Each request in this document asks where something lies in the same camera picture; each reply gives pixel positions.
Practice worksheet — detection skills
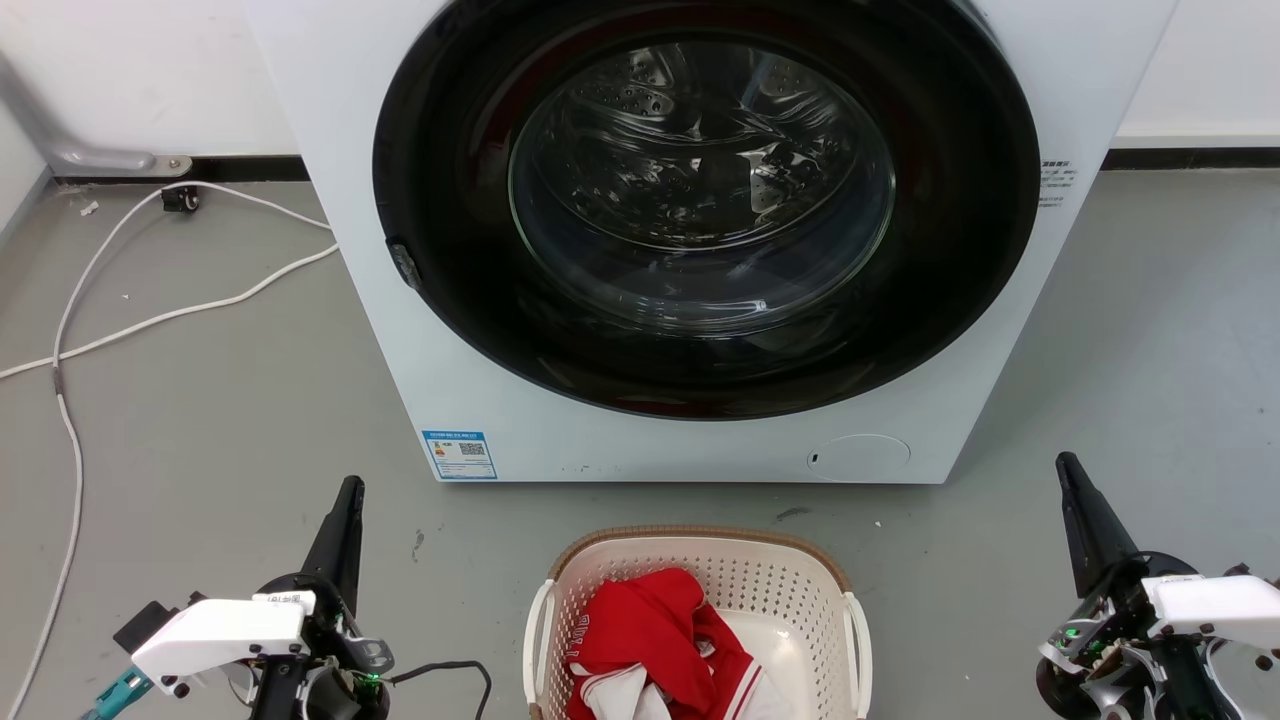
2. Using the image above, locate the red garment with white trim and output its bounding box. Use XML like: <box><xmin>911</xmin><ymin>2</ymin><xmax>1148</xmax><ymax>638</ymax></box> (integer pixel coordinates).
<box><xmin>563</xmin><ymin>568</ymin><xmax>773</xmax><ymax>720</ymax></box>

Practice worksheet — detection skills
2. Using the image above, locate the cream perforated laundry basket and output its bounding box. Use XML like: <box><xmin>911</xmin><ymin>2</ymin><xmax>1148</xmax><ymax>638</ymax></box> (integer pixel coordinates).
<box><xmin>522</xmin><ymin>526</ymin><xmax>873</xmax><ymax>720</ymax></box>

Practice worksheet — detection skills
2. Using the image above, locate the black round washing machine door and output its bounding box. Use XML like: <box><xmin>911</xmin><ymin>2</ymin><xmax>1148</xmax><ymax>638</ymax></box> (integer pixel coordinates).
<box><xmin>372</xmin><ymin>0</ymin><xmax>1042</xmax><ymax>421</ymax></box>

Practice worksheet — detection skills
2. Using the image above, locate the small printed text sticker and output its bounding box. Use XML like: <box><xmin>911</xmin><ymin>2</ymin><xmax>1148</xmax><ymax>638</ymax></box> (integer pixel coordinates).
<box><xmin>1037</xmin><ymin>158</ymin><xmax>1075</xmax><ymax>209</ymax></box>

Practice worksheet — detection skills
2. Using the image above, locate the teal cable connector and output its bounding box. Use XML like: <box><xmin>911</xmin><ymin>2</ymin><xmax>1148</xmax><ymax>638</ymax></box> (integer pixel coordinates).
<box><xmin>82</xmin><ymin>668</ymin><xmax>155</xmax><ymax>720</ymax></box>

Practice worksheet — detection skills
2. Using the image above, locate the thin white cable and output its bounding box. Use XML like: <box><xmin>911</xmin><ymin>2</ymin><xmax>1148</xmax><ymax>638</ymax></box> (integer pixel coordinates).
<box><xmin>5</xmin><ymin>181</ymin><xmax>334</xmax><ymax>720</ymax></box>

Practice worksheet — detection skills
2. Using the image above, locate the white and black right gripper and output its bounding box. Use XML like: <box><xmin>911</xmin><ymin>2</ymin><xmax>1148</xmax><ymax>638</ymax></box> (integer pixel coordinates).
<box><xmin>1034</xmin><ymin>452</ymin><xmax>1280</xmax><ymax>720</ymax></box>

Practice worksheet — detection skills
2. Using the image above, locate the round white filter cover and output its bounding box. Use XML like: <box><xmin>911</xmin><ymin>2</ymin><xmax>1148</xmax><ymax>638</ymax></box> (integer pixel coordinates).
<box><xmin>806</xmin><ymin>433</ymin><xmax>912</xmax><ymax>482</ymax></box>

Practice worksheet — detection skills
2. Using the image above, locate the blue energy label sticker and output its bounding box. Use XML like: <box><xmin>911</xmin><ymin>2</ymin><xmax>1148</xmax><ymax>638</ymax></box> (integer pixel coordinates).
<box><xmin>421</xmin><ymin>430</ymin><xmax>499</xmax><ymax>481</ymax></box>

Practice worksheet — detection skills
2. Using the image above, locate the white front-load washing machine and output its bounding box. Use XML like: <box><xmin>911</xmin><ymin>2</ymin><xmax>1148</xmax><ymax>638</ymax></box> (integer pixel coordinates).
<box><xmin>243</xmin><ymin>0</ymin><xmax>1181</xmax><ymax>485</ymax></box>

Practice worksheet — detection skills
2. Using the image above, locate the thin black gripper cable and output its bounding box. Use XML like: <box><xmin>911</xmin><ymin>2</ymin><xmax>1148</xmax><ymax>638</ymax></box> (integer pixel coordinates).
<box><xmin>386</xmin><ymin>660</ymin><xmax>493</xmax><ymax>720</ymax></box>

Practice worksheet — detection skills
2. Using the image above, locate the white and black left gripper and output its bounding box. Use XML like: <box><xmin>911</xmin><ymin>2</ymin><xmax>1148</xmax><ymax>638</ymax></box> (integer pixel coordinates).
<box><xmin>130</xmin><ymin>476</ymin><xmax>395</xmax><ymax>720</ymax></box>

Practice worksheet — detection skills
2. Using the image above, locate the thick white power cable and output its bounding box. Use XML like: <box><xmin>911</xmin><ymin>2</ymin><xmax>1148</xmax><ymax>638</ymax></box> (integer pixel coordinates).
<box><xmin>0</xmin><ymin>243</ymin><xmax>341</xmax><ymax>382</ymax></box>

